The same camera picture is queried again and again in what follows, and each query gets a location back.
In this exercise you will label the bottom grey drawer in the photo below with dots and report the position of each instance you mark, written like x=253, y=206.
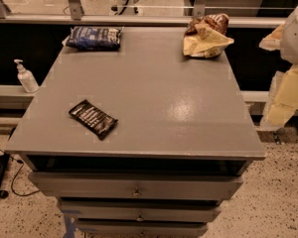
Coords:
x=142, y=229

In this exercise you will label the grey metal railing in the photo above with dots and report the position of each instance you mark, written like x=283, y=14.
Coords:
x=242, y=13

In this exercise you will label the top grey drawer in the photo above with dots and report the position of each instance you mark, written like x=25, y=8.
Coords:
x=136, y=186

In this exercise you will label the brown sea salt chip bag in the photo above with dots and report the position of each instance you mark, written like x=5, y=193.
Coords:
x=206, y=36

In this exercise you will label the white pump sanitizer bottle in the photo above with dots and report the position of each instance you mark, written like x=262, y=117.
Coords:
x=26, y=77

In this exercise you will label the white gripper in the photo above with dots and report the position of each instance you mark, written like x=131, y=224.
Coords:
x=297, y=39

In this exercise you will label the blue chip bag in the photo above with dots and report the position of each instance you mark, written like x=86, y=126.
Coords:
x=91, y=38

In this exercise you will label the grey drawer cabinet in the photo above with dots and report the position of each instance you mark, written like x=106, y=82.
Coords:
x=176, y=116

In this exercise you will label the middle grey drawer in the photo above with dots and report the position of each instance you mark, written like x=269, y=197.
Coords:
x=139, y=210

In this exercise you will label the grey drawer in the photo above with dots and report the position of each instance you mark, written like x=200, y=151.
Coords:
x=139, y=210
x=136, y=186
x=142, y=229

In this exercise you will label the black rxbar chocolate bar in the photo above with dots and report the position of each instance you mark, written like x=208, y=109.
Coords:
x=93, y=119

